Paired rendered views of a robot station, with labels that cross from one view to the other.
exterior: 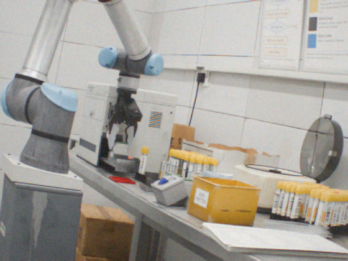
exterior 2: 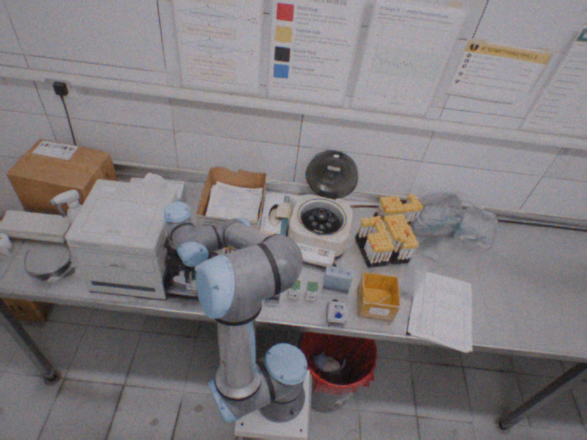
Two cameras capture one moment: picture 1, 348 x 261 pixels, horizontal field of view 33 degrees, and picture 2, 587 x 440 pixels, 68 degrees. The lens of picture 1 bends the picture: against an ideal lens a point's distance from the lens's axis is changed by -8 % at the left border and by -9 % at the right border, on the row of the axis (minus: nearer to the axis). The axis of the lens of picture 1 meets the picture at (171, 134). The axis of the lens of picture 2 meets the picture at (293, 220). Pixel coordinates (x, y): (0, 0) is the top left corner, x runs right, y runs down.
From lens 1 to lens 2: 2.05 m
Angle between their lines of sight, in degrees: 72
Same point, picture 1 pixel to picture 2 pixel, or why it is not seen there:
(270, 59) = (205, 80)
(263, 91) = (198, 109)
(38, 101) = (287, 389)
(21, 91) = (257, 400)
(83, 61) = not seen: outside the picture
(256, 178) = (339, 244)
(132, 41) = not seen: hidden behind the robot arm
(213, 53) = (65, 57)
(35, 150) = (296, 408)
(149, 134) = not seen: hidden behind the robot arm
